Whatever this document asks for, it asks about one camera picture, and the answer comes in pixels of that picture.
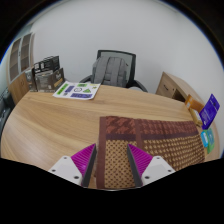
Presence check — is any blue box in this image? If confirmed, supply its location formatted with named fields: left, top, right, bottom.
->
left=200, top=130, right=211, bottom=148

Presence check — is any orange box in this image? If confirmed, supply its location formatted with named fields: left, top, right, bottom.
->
left=184, top=94, right=205, bottom=113

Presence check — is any black mesh office chair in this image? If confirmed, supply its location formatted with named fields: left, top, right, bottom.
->
left=79, top=49, right=149, bottom=93

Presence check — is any grey backpack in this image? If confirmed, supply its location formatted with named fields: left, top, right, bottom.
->
left=91, top=55, right=130, bottom=88

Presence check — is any wooden glass-door cabinet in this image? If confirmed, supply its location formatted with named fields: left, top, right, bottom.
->
left=7, top=32, right=36, bottom=104

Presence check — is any large dark printed carton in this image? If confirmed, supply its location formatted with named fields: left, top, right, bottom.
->
left=34, top=67, right=65, bottom=93

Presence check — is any small brown cardboard box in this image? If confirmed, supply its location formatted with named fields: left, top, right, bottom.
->
left=24, top=68, right=38, bottom=93

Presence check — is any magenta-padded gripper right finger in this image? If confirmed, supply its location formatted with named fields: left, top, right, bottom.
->
left=126, top=143, right=177, bottom=187

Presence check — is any purple box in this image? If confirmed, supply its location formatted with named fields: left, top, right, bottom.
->
left=199, top=93, right=221, bottom=130

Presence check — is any small tan box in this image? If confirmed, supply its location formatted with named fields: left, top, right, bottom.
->
left=190, top=108, right=204, bottom=127

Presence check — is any black leather armchair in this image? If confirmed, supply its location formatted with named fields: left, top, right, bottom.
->
left=0, top=87, right=16, bottom=134

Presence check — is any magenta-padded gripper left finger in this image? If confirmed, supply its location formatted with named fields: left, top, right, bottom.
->
left=48, top=143, right=98, bottom=188

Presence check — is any brown patterned towel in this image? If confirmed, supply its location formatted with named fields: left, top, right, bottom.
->
left=95, top=115, right=206, bottom=190

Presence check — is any wooden side cabinet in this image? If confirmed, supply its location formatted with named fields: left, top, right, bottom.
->
left=155, top=71, right=201, bottom=103

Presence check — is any black printed carton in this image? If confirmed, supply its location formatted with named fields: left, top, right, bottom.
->
left=33, top=55, right=61, bottom=74

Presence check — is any white printed paper sheet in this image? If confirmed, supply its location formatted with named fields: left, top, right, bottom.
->
left=52, top=80, right=101, bottom=100

